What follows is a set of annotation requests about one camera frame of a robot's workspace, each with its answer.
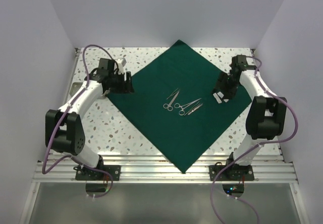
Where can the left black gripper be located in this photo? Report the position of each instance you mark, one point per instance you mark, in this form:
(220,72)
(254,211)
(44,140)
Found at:
(125,87)

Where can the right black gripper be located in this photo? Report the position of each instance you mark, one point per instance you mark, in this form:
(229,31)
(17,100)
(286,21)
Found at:
(229,94)

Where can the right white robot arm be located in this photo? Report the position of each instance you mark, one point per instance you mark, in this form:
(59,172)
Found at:
(266,116)

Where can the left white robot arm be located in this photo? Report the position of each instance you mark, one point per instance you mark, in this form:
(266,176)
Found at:
(64,131)

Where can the steel surgical scissors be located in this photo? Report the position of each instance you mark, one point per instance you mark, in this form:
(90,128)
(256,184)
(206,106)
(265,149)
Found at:
(169,105)

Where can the green surgical drape cloth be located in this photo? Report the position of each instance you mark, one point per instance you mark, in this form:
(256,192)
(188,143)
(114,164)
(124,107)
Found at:
(181,139)

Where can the steel tweezers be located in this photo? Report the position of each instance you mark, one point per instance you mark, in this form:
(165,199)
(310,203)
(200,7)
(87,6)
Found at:
(174,93)

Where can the steel instrument tray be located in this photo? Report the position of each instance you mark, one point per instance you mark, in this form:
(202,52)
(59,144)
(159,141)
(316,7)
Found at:
(74,88)

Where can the steel hemostat forceps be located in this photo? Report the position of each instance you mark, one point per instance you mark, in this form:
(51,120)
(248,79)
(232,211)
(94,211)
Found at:
(184,106)

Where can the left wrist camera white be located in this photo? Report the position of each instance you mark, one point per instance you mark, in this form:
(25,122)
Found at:
(119,65)

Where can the steel scalpel handle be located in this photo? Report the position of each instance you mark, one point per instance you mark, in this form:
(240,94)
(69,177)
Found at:
(195,108)

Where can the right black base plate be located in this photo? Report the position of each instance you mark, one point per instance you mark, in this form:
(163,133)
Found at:
(233,173)

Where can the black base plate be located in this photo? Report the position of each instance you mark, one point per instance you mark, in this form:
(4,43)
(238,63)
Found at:
(110,171)
(233,173)

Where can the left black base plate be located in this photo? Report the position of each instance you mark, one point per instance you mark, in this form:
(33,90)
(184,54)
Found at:
(110,171)

